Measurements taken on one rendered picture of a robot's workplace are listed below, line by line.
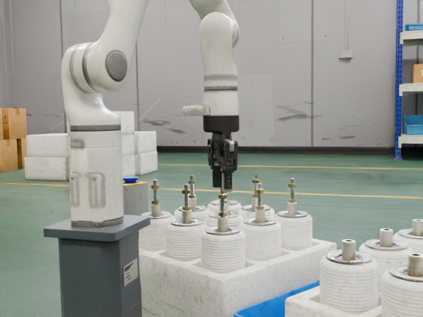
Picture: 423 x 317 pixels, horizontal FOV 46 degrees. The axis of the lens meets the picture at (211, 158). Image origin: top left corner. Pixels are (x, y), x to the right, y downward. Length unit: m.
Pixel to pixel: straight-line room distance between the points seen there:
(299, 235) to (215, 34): 0.51
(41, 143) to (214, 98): 3.33
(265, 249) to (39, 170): 3.30
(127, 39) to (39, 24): 7.12
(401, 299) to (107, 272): 0.48
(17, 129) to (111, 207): 4.40
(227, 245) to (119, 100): 6.27
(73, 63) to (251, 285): 0.55
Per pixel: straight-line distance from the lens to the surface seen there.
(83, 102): 0.94
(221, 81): 1.01
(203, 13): 1.08
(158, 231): 1.21
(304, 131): 6.38
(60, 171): 4.15
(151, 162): 4.49
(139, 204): 1.38
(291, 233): 1.20
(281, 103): 6.42
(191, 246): 1.12
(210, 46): 1.01
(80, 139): 0.91
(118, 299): 0.94
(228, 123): 1.01
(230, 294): 1.01
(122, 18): 0.94
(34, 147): 4.30
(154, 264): 1.15
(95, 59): 0.89
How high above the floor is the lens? 0.49
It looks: 5 degrees down
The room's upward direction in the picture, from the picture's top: 1 degrees counter-clockwise
